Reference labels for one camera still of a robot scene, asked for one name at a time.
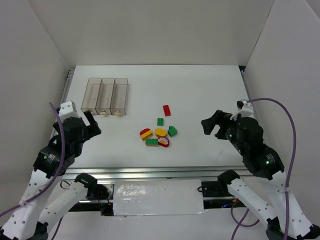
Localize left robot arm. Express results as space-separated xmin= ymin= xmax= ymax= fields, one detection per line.
xmin=0 ymin=107 xmax=102 ymax=240

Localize red rounded lego piece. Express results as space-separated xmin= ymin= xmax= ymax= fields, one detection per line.
xmin=139 ymin=128 xmax=152 ymax=135

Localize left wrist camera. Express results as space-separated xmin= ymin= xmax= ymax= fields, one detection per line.
xmin=58 ymin=101 xmax=79 ymax=121

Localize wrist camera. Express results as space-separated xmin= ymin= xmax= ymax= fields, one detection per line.
xmin=58 ymin=101 xmax=79 ymax=121
xmin=230 ymin=99 xmax=254 ymax=121

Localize small green square lego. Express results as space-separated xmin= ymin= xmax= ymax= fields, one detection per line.
xmin=157 ymin=117 xmax=164 ymax=126

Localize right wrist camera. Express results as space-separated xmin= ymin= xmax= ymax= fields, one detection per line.
xmin=230 ymin=99 xmax=254 ymax=121

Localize white taped cover panel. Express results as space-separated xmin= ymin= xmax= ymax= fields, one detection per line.
xmin=113 ymin=179 xmax=205 ymax=217

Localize green lego plate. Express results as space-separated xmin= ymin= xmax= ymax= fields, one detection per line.
xmin=145 ymin=138 xmax=159 ymax=144

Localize red white flower lego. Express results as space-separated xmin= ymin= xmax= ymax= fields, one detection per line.
xmin=157 ymin=137 xmax=170 ymax=148

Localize green lego with number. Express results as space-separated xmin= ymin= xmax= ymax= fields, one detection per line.
xmin=167 ymin=125 xmax=178 ymax=137

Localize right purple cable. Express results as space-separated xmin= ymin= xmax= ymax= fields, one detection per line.
xmin=231 ymin=97 xmax=297 ymax=240

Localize middle clear container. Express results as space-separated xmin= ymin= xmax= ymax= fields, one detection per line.
xmin=95 ymin=78 xmax=115 ymax=115

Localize red rectangular lego brick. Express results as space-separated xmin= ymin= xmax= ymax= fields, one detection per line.
xmin=163 ymin=105 xmax=171 ymax=117

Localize yellow rounded lego brick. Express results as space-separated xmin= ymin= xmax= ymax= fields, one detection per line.
xmin=154 ymin=128 xmax=167 ymax=138

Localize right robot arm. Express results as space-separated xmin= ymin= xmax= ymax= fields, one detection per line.
xmin=201 ymin=110 xmax=320 ymax=240

